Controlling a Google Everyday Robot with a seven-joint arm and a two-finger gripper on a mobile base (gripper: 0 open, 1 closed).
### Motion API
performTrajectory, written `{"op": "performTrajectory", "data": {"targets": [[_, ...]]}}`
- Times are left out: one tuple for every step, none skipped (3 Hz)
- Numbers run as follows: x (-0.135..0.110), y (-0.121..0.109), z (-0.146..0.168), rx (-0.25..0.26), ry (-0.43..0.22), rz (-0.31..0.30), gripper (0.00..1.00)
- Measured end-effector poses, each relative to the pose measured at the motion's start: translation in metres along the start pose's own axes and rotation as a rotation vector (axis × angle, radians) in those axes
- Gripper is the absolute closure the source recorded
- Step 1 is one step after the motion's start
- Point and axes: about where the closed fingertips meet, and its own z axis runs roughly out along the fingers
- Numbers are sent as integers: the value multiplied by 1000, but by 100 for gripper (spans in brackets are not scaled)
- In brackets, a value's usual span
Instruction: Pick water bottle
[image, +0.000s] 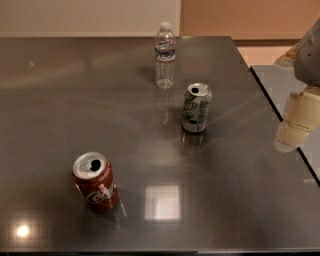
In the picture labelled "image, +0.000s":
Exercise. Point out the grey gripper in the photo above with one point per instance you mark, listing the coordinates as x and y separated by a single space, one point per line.
309 61

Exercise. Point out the clear plastic water bottle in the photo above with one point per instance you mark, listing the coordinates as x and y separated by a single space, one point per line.
165 56

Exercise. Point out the grey side table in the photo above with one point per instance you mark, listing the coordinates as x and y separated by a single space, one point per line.
277 84

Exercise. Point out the green white soda can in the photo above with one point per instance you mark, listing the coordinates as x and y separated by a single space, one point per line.
198 98

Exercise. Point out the red cola can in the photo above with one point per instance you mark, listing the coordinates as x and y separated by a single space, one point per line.
93 176

